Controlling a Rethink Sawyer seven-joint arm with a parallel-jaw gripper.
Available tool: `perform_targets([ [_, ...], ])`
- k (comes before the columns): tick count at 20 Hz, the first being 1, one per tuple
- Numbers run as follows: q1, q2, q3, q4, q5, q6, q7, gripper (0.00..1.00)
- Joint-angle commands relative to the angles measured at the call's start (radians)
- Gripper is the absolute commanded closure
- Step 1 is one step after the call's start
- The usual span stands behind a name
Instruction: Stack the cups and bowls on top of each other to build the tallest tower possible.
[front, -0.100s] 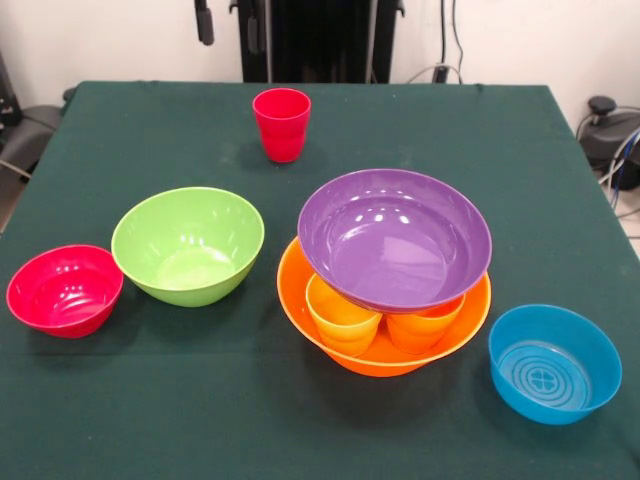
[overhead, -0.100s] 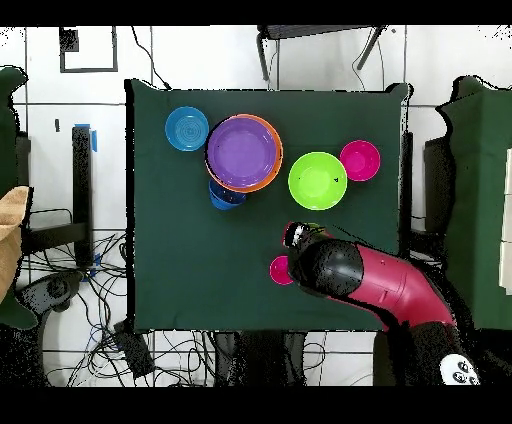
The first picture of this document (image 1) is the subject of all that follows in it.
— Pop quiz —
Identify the dark green tablecloth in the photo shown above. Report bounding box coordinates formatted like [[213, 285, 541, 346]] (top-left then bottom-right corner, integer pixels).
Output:
[[0, 79, 640, 480]]

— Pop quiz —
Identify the tangle of cables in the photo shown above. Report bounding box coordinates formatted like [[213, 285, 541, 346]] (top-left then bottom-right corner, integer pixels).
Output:
[[597, 127, 640, 219]]

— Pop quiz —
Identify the black metal stand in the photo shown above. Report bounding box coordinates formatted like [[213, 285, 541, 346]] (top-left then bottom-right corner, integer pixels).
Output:
[[0, 49, 24, 126]]

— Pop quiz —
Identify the purple bowl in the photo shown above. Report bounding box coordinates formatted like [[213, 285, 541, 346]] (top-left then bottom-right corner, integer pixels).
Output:
[[297, 168, 494, 315]]

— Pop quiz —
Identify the light green bowl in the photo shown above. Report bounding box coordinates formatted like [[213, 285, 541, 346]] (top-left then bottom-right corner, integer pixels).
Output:
[[110, 186, 266, 308]]

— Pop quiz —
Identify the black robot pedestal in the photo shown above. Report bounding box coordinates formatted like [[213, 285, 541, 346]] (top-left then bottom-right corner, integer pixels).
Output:
[[229, 0, 405, 84]]

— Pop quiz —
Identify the yellow cup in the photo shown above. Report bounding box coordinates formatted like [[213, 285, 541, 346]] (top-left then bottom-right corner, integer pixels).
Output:
[[305, 273, 385, 357]]

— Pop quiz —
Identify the red-pink cup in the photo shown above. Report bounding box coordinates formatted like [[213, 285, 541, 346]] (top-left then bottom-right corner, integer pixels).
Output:
[[252, 88, 313, 164]]

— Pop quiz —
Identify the light blue bowl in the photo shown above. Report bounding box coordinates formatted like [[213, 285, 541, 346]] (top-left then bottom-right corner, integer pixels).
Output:
[[487, 303, 624, 427]]

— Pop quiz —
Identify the large orange bowl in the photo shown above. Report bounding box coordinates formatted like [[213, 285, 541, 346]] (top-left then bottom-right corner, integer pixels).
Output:
[[276, 237, 493, 378]]

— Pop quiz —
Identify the red-pink bowl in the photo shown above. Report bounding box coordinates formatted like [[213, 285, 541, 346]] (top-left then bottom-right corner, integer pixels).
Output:
[[5, 243, 125, 340]]

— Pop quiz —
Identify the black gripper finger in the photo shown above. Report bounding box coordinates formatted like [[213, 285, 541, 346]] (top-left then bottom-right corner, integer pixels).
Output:
[[247, 14, 267, 55], [194, 0, 216, 47]]

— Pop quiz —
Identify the orange cup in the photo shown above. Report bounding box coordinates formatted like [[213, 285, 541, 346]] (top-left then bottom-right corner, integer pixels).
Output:
[[384, 294, 467, 355]]

